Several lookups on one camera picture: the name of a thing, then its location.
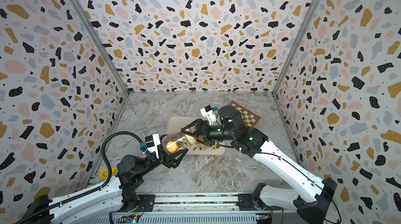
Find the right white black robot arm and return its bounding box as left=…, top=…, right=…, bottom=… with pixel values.
left=181, top=105, right=337, bottom=224

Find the black corrugated cable conduit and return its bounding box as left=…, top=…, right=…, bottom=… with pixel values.
left=12, top=130, right=146, bottom=224

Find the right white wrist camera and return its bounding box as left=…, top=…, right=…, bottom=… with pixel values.
left=200, top=105, right=218, bottom=125

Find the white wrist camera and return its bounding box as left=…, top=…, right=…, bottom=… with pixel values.
left=200, top=105, right=218, bottom=125
left=141, top=134, right=161, bottom=161

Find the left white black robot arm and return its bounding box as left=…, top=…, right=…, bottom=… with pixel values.
left=19, top=131, right=196, bottom=224

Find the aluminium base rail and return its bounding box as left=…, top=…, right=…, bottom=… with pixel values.
left=78, top=192, right=326, bottom=224

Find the cookie jar with beige lid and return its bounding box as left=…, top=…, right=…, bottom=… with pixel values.
left=167, top=132, right=190, bottom=155

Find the wooden chessboard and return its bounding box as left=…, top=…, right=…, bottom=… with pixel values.
left=229, top=101, right=261, bottom=128

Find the yellow plastic letter toy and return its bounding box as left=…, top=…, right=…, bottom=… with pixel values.
left=98, top=167, right=118, bottom=180

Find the beige rectangular tray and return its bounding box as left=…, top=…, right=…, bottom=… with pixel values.
left=165, top=116, right=226, bottom=156

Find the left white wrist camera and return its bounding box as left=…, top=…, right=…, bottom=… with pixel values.
left=141, top=134, right=161, bottom=161

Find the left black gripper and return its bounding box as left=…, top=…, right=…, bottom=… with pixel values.
left=137, top=134, right=185, bottom=179

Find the pile of poured cookies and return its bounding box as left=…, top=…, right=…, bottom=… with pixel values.
left=193, top=142, right=220, bottom=151

